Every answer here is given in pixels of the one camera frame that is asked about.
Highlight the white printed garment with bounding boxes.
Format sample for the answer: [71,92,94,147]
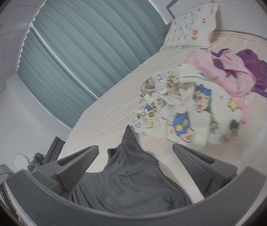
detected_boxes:
[132,64,242,151]

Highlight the blue-green curtain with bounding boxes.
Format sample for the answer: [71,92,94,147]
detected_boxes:
[17,28,99,129]
[31,0,168,100]

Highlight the white printed pillow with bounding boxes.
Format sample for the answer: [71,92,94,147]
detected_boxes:
[160,0,219,50]

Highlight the purple garment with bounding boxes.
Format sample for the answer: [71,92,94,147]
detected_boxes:
[210,48,267,115]

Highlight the pink garment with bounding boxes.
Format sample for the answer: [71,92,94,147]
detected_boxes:
[186,49,257,124]

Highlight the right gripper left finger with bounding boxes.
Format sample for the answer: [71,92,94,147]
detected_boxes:
[31,145,99,196]

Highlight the black chest of drawers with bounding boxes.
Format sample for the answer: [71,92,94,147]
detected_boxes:
[43,137,66,165]

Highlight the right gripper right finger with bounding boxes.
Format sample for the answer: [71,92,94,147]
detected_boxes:
[172,144,238,196]

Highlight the black trousers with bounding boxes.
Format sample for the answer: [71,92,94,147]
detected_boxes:
[72,125,191,215]

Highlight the bed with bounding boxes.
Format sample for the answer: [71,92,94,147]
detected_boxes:
[58,0,267,207]

